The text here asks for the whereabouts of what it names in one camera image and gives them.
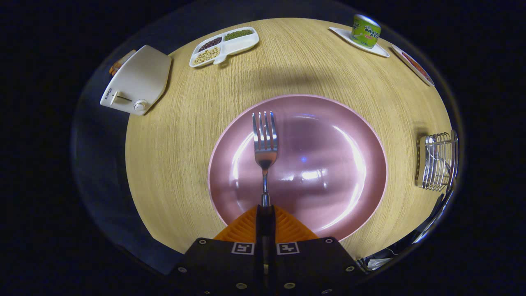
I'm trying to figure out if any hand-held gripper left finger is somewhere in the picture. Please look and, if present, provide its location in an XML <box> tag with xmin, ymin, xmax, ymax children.
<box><xmin>171</xmin><ymin>206</ymin><xmax>263</xmax><ymax>296</ymax></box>

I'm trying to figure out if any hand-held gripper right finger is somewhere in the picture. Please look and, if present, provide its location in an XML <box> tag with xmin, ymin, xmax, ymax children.
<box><xmin>269</xmin><ymin>206</ymin><xmax>364</xmax><ymax>296</ymax></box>

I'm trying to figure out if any fork with wooden handle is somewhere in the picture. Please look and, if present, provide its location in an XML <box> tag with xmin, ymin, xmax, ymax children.
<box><xmin>252</xmin><ymin>111</ymin><xmax>279</xmax><ymax>268</ymax></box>

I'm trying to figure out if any pink round plate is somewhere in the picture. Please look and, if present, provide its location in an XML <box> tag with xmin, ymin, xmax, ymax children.
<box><xmin>208</xmin><ymin>94</ymin><xmax>388</xmax><ymax>242</ymax></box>

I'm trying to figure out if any white divided snack dish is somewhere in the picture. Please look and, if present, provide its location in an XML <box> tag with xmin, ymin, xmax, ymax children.
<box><xmin>189</xmin><ymin>27</ymin><xmax>260</xmax><ymax>68</ymax></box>

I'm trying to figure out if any white toaster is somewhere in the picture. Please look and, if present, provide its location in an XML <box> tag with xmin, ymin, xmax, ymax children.
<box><xmin>100</xmin><ymin>45</ymin><xmax>172</xmax><ymax>116</ymax></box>

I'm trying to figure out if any white square coaster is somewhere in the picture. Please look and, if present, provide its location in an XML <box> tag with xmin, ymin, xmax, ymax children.
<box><xmin>329</xmin><ymin>27</ymin><xmax>390</xmax><ymax>58</ymax></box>

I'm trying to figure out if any green soda bottle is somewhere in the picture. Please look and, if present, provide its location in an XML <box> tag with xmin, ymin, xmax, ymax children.
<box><xmin>350</xmin><ymin>14</ymin><xmax>382</xmax><ymax>49</ymax></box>

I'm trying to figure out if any white oval plate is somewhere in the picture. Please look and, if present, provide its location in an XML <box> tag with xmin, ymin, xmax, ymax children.
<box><xmin>391</xmin><ymin>44</ymin><xmax>435</xmax><ymax>87</ymax></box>

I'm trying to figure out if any toasted bread slice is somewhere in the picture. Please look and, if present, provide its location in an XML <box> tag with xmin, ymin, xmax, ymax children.
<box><xmin>109</xmin><ymin>50</ymin><xmax>137</xmax><ymax>76</ymax></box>

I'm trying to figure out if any red meat patty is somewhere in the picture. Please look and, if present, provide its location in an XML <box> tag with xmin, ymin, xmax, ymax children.
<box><xmin>402</xmin><ymin>51</ymin><xmax>432</xmax><ymax>83</ymax></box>

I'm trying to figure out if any metal wire drainer basket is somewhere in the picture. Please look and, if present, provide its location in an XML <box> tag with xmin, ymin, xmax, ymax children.
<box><xmin>414</xmin><ymin>130</ymin><xmax>459</xmax><ymax>192</ymax></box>

